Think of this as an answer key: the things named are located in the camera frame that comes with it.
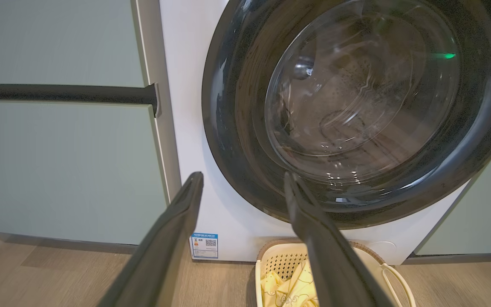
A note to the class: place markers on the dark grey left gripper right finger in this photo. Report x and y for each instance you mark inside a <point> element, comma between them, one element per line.
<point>335,268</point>

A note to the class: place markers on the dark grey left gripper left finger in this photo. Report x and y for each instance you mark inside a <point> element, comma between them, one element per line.
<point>160,264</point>

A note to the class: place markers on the pale yellow bear-print garment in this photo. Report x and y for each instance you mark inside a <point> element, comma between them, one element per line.
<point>288,290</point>

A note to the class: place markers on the black round glass washer door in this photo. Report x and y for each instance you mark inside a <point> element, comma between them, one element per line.
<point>237,128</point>

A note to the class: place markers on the cream perforated laundry basket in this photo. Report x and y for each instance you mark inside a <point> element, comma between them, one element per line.
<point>284,260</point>

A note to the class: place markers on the white front-load washing machine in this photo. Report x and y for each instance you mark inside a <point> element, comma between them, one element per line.
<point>186,128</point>

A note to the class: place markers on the blue-framed energy label sticker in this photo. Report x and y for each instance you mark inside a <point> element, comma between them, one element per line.
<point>205,245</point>

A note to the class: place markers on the round white filter cover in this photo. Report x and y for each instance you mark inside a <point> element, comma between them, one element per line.
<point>382,247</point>

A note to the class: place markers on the pale green plain cabinet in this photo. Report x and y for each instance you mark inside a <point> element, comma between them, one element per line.
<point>484,213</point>

